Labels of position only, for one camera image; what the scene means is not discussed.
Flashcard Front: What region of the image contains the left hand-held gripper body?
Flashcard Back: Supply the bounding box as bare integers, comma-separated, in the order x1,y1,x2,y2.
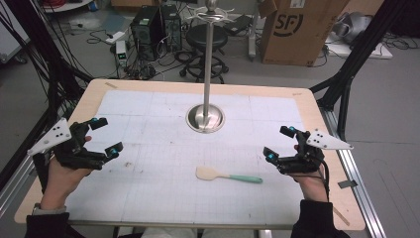
27,117,112,172

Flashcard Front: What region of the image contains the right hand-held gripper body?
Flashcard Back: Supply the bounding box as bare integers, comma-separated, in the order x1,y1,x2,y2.
276,129,354,176

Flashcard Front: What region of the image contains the wooden spatula with green handle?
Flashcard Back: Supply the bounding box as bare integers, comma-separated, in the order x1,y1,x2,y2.
195,166,264,185

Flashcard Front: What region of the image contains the metal utensil stand with pole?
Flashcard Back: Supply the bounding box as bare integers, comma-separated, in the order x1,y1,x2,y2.
185,0,236,135

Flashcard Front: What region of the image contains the person's right hand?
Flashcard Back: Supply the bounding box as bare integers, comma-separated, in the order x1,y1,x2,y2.
289,171,330,202

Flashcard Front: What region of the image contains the person's left hand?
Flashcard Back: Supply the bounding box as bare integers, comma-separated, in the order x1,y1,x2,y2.
41,134,94,211

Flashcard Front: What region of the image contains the dark tape piece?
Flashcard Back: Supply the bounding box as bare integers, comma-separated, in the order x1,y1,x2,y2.
337,179,359,189

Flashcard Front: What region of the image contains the white grid mat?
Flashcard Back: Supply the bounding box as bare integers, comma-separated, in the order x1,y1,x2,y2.
64,89,307,224

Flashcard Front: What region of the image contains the white power supply unit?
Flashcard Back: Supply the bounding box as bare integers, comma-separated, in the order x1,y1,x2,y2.
115,40,129,67

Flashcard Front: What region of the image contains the white power strip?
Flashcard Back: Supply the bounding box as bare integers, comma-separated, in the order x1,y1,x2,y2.
104,31,127,46

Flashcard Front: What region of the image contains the large cardboard box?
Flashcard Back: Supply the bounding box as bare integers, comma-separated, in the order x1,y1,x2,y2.
258,0,352,67

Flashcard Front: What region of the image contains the black computer tower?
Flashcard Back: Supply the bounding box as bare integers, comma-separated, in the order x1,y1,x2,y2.
159,3,183,53
130,5,163,62

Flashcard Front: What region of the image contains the white flat board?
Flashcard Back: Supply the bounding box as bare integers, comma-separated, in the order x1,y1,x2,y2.
324,34,394,60

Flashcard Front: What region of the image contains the black round stool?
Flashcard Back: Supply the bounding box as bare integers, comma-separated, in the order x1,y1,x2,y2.
178,23,230,84

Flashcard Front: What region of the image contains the grey plastic bag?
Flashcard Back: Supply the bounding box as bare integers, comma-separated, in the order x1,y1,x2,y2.
332,11,374,45

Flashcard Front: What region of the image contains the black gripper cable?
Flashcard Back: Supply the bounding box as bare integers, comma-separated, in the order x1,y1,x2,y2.
315,155,332,203

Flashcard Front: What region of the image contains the aluminium rail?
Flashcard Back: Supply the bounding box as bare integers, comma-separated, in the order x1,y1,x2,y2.
0,154,36,217
320,108,388,238

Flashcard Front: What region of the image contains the bundle of black floor cables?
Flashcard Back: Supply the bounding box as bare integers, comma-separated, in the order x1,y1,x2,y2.
86,29,186,81

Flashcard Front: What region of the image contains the black metal frame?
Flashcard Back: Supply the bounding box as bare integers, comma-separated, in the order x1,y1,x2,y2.
309,0,414,142
0,0,95,192

